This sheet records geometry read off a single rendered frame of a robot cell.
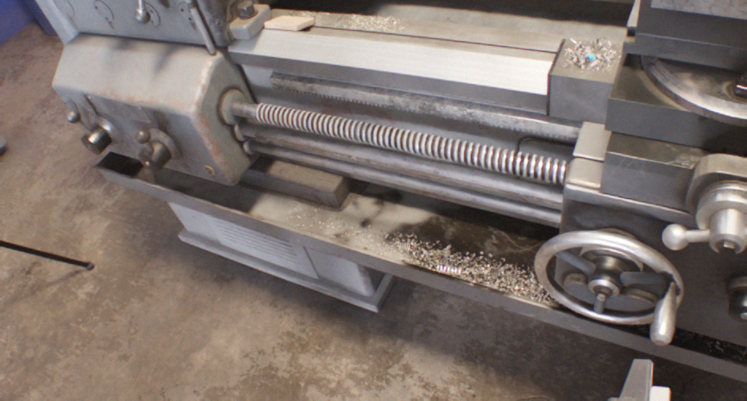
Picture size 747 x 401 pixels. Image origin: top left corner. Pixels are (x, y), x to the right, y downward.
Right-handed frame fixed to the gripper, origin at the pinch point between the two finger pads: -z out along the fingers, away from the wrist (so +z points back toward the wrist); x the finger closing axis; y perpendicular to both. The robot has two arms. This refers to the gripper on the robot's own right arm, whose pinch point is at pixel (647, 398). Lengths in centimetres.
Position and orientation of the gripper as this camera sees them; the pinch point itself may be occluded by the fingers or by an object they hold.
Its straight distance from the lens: 69.8
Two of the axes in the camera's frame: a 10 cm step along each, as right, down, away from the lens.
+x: -6.0, -6.8, -4.1
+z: -4.5, 7.2, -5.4
